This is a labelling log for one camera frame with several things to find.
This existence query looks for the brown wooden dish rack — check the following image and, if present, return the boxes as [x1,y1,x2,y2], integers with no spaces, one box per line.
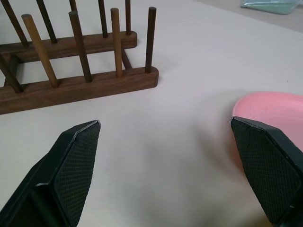
[0,0,160,115]

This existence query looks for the green plate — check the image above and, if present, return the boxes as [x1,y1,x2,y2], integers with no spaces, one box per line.
[240,0,299,15]

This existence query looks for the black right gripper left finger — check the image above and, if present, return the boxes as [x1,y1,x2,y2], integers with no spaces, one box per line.
[0,120,101,227]

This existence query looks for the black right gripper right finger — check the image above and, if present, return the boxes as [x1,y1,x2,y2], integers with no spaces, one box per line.
[230,116,303,227]

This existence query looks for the red plate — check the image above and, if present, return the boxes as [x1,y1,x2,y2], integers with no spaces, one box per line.
[232,91,303,173]

